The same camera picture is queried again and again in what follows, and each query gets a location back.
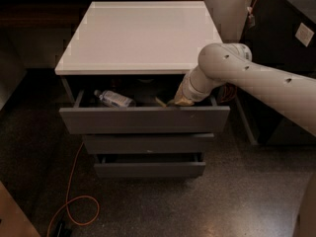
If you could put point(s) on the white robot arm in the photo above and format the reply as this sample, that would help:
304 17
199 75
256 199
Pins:
257 185

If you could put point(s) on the white label on cabinet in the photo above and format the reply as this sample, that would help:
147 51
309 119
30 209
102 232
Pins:
304 34

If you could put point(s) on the grey top drawer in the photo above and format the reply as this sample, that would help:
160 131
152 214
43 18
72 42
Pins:
87 115

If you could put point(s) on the dark wooden shelf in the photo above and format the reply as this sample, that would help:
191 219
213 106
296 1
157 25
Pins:
48 13

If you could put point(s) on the grey middle drawer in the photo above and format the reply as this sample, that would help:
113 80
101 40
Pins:
147 143

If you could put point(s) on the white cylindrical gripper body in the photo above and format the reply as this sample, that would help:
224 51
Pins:
191 90

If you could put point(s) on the cardboard box corner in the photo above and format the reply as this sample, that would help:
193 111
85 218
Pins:
13 222

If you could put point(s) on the black plug on floor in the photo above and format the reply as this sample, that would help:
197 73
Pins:
61 230

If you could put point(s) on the clear plastic water bottle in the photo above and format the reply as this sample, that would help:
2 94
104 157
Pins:
113 99

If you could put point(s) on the green yellow sponge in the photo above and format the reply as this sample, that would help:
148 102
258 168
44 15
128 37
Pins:
170 103

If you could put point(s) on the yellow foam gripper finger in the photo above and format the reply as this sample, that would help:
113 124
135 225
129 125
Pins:
180 99

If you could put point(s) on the grey bottom drawer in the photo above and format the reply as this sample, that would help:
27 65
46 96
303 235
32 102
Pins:
159 165

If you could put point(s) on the grey drawer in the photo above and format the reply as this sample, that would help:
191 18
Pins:
87 115
147 143
159 165

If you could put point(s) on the grey drawer cabinet white top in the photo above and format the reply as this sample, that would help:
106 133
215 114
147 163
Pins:
138 38

